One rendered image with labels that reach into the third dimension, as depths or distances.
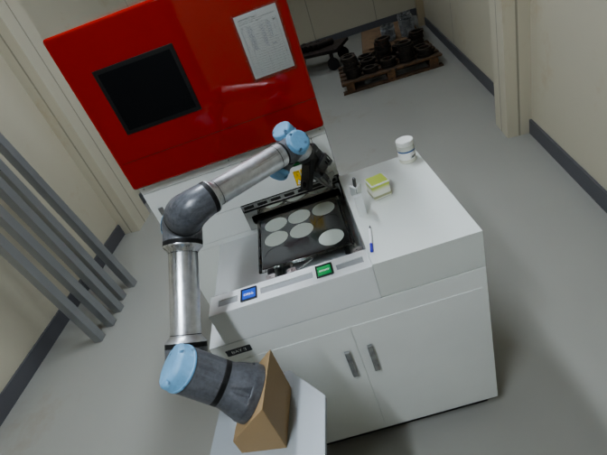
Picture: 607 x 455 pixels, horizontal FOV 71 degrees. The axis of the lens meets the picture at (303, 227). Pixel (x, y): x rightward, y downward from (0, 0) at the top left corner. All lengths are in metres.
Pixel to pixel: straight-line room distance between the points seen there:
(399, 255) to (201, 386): 0.69
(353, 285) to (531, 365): 1.12
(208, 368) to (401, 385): 0.92
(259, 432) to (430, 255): 0.71
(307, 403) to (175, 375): 0.38
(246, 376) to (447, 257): 0.72
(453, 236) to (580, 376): 1.07
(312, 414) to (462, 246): 0.67
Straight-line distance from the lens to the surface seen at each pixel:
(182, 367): 1.10
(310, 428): 1.23
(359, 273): 1.36
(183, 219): 1.19
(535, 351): 2.32
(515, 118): 3.92
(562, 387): 2.22
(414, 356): 1.70
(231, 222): 1.95
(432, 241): 1.39
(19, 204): 3.25
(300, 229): 1.73
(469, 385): 1.94
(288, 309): 1.42
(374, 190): 1.61
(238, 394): 1.12
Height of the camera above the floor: 1.84
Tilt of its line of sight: 33 degrees down
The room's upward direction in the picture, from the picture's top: 21 degrees counter-clockwise
